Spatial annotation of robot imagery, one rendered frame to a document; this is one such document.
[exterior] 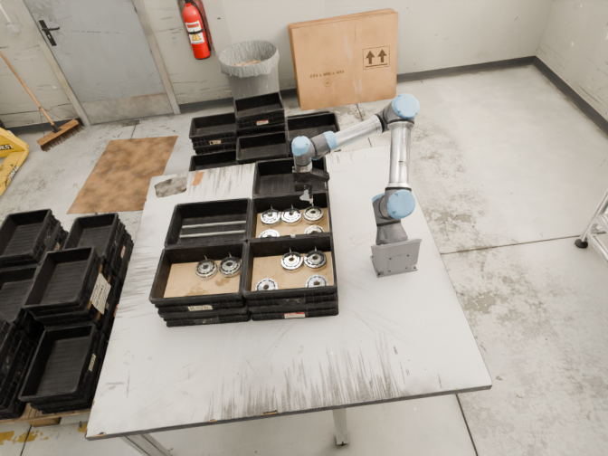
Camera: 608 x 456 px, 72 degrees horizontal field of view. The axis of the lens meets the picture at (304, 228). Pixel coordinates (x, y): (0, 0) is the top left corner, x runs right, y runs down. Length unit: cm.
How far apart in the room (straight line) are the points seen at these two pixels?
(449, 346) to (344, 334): 43
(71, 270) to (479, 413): 245
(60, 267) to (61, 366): 59
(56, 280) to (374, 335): 190
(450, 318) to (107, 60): 405
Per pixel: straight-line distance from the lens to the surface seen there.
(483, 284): 299
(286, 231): 209
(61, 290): 281
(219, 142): 360
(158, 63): 474
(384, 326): 190
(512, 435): 257
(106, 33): 476
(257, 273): 194
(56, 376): 277
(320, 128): 338
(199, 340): 198
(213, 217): 226
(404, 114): 187
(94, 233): 321
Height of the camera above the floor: 234
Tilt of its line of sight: 46 degrees down
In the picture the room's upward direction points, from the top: 8 degrees counter-clockwise
